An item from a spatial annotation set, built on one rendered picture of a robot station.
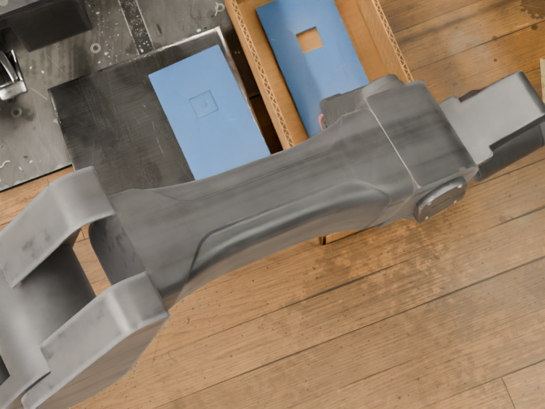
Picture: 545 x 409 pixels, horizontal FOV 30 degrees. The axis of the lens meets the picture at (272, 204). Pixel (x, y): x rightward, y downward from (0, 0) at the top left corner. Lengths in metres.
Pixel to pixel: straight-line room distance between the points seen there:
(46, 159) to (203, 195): 0.42
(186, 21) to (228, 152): 0.15
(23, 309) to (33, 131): 0.42
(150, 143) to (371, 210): 0.36
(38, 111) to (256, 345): 0.30
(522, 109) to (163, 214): 0.28
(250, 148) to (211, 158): 0.04
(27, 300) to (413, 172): 0.24
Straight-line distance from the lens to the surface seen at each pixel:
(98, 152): 0.93
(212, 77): 0.93
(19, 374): 0.58
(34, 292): 0.57
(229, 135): 0.91
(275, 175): 0.57
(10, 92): 0.90
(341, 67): 0.94
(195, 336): 0.90
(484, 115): 0.70
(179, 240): 0.54
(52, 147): 0.96
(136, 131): 0.93
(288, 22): 0.96
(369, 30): 0.96
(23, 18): 0.94
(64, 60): 0.99
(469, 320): 0.90
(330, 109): 0.79
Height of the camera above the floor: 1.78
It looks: 75 degrees down
